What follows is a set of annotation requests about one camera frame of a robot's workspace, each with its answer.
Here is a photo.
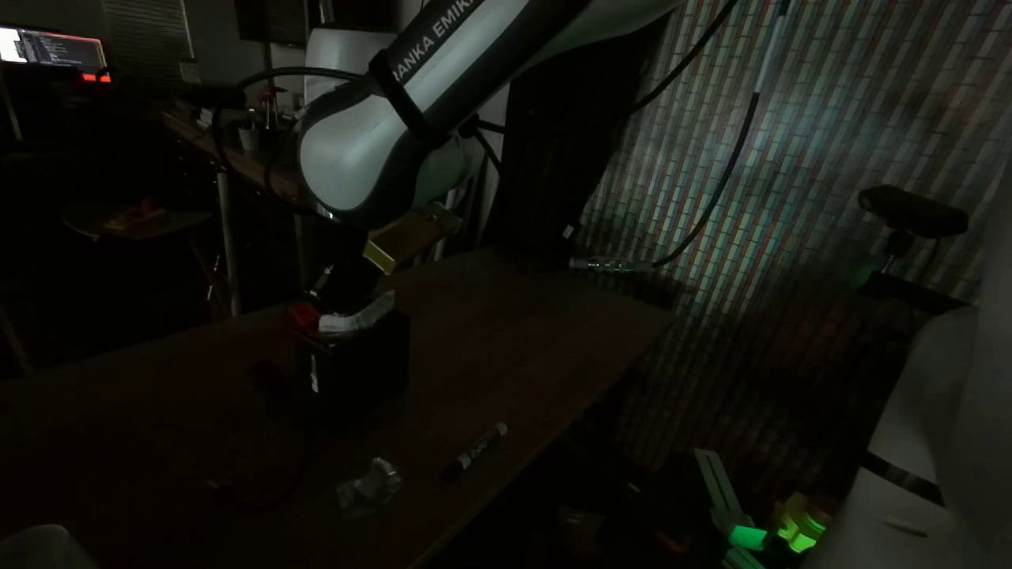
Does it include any black stool seat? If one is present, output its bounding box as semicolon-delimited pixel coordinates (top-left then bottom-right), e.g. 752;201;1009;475
858;184;972;242

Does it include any crumpled clear plastic wrapper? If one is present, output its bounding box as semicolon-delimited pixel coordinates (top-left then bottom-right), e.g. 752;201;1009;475
334;451;410;521

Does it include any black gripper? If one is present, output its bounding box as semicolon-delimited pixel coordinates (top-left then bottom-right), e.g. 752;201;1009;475
306;238;399;322

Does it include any black mesh box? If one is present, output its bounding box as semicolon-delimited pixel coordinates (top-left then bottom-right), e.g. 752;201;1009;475
297;302;415;411

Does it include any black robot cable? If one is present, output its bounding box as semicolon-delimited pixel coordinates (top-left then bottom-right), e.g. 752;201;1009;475
567;0;797;274

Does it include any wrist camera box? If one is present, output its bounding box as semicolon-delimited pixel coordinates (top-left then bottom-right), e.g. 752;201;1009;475
362;204;465;278

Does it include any green glowing device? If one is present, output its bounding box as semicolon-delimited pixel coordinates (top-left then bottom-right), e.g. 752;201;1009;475
724;490;832;560

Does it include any lit monitor screen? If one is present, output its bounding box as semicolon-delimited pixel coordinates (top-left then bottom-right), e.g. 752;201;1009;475
0;22;113;89

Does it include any red stapler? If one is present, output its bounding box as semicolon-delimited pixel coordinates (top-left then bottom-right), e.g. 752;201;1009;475
285;301;327;335

